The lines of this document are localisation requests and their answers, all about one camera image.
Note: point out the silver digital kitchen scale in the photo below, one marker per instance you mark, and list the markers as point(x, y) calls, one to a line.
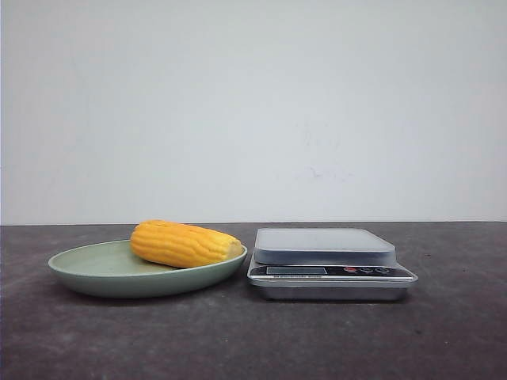
point(337, 264)

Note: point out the yellow corn cob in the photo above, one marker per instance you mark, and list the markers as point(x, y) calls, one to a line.
point(182, 246)

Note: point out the green round plate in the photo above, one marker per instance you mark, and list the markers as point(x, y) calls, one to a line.
point(111, 270)

